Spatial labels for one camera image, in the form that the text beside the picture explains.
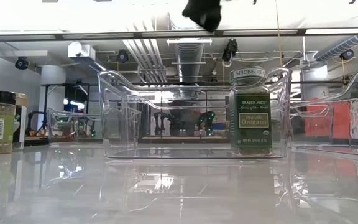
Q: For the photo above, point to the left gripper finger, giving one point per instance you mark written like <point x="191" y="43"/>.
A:
<point x="205" y="14"/>

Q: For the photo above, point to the oregano jar green lid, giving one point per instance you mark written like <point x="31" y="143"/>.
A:
<point x="250" y="130"/>

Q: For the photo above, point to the tan lid spice jar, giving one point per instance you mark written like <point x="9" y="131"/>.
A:
<point x="22" y="101"/>

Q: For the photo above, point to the black background robot arm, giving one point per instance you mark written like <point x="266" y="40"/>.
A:
<point x="207" y="123"/>
<point x="162" y="123"/>

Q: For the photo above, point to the white ceiling light fixture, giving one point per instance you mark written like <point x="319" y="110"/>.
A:
<point x="188" y="41"/>

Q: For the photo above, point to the black hanging ceiling device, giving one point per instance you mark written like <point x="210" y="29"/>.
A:
<point x="230" y="49"/>

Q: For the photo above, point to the black ceiling spotlight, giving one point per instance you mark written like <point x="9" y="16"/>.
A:
<point x="347" y="54"/>
<point x="122" y="56"/>
<point x="21" y="63"/>

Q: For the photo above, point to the person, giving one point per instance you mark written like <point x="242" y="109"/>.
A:
<point x="185" y="119"/>

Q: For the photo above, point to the background work table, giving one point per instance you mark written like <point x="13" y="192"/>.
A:
<point x="216" y="137"/>

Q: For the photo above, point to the white ceiling box unit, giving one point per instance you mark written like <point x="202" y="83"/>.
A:
<point x="85" y="51"/>

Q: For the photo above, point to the clear plastic bin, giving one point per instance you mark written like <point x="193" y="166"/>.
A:
<point x="73" y="141"/>
<point x="166" y="154"/>
<point x="337" y="150"/>

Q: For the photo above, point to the dark background table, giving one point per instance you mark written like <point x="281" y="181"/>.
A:
<point x="36" y="141"/>

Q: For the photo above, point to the silver ribbed ceiling duct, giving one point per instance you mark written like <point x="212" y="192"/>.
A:
<point x="189" y="62"/>

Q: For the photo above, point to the overhead frame crossbar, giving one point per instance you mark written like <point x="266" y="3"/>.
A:
<point x="138" y="35"/>

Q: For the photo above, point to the striped ceiling duct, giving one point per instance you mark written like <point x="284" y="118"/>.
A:
<point x="343" y="45"/>

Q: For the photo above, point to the red painted wall panel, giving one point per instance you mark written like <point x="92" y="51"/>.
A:
<point x="340" y="121"/>

